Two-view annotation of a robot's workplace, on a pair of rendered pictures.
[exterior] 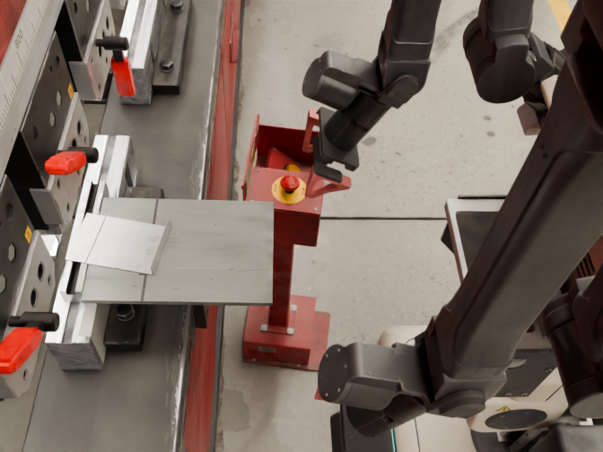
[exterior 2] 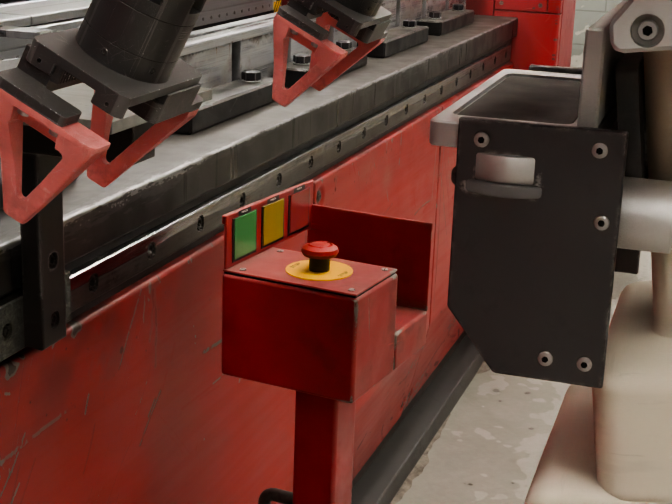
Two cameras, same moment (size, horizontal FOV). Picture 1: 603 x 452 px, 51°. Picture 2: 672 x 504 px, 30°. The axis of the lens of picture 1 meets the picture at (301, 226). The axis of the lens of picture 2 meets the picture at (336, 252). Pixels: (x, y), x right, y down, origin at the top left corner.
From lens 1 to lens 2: 0.85 m
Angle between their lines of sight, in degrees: 42
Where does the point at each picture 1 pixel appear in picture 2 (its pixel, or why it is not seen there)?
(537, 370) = (577, 227)
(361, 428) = (85, 31)
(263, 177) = (283, 256)
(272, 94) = (477, 480)
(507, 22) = not seen: outside the picture
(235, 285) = not seen: hidden behind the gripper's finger
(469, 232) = (521, 83)
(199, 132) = (191, 155)
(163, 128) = not seen: hidden behind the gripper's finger
